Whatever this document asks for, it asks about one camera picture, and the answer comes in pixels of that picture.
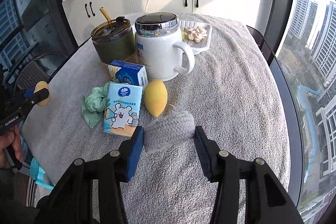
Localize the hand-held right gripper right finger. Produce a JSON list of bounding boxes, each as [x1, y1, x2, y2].
[[194, 126, 300, 224]]

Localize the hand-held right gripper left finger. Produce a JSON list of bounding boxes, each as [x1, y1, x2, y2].
[[37, 126, 145, 224]]

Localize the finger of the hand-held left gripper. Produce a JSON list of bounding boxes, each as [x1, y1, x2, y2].
[[12, 86, 37, 103], [8, 89, 50, 116]]

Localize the tan peanut-shaped makeup sponge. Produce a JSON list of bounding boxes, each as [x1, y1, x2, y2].
[[35, 81, 50, 107]]

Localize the beige knit roll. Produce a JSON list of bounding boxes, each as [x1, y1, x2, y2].
[[144, 110, 196, 154]]

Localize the bear print tissue packet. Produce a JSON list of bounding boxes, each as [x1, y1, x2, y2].
[[102, 82, 143, 138]]

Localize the yellow teardrop makeup sponge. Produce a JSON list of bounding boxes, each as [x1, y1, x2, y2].
[[143, 79, 168, 117]]

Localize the green scrunchie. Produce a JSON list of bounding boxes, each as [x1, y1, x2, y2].
[[82, 82, 111, 128]]

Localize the blue patterned tissue packet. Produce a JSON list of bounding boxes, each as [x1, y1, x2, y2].
[[108, 60, 148, 87]]

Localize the white plastic tray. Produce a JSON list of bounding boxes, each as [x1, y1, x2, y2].
[[178, 20, 213, 54]]

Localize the person's left hand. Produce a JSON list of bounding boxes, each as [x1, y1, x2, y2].
[[0, 126, 25, 170]]

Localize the dark wicker chair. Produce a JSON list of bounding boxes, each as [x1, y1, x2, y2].
[[13, 55, 57, 94]]

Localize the cyan plastic stool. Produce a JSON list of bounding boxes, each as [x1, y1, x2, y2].
[[30, 157, 55, 190]]

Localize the glass tumbler with green sleeve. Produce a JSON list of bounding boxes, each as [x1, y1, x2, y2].
[[91, 7, 137, 65]]

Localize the white mug with chrome lid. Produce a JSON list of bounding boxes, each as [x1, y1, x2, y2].
[[134, 12, 195, 82]]

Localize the apartment buildings outside window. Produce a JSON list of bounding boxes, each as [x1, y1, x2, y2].
[[285, 0, 336, 214]]

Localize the black frame chair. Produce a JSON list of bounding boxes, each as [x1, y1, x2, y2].
[[247, 25, 277, 65]]

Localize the black window frame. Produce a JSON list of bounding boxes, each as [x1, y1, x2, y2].
[[268, 0, 336, 67]]

